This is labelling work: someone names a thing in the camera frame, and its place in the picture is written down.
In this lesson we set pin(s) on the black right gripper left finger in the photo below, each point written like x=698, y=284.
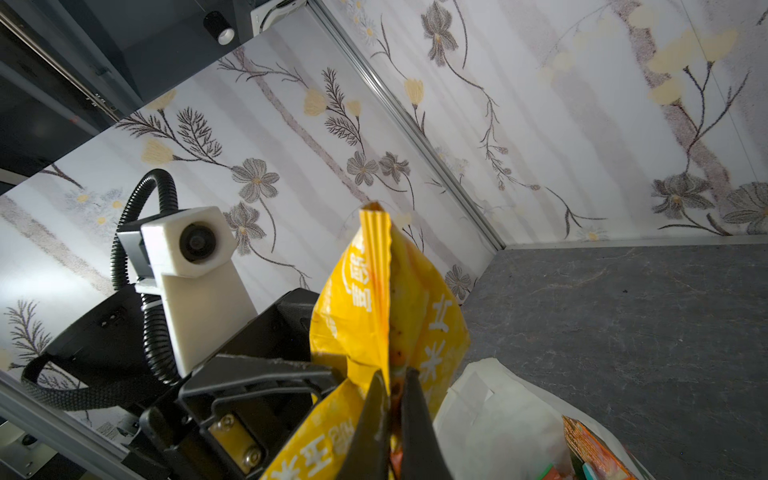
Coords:
x=368, y=455

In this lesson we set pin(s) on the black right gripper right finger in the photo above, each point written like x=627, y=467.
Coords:
x=422, y=457

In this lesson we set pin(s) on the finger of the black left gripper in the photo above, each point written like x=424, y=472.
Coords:
x=227, y=379

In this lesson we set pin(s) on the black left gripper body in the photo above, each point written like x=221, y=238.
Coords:
x=232, y=415

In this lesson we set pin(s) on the white printed paper bag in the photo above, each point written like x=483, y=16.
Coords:
x=493, y=424

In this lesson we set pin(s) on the yellow snack packet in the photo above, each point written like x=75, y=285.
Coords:
x=384, y=307

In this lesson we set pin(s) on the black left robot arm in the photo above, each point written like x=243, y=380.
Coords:
x=99, y=361

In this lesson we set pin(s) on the orange snack packet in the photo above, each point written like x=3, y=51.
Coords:
x=590, y=457

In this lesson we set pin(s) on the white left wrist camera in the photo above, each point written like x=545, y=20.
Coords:
x=185, y=259

